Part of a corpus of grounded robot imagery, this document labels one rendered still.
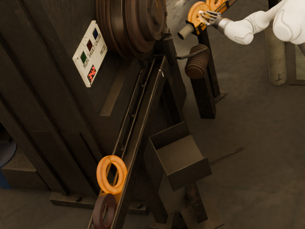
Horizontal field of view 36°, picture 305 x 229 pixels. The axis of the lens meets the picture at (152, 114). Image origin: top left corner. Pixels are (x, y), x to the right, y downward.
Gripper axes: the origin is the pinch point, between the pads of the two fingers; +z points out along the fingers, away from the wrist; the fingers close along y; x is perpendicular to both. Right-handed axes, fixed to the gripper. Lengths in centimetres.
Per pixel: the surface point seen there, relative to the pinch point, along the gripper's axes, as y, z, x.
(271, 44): 31, -29, -34
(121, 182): -107, -56, -5
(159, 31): -45, -24, 30
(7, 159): -141, 49, -50
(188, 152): -72, -65, -10
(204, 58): -12.6, -13.3, -21.9
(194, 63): -20.8, -13.3, -19.7
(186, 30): -12.9, -1.6, -4.3
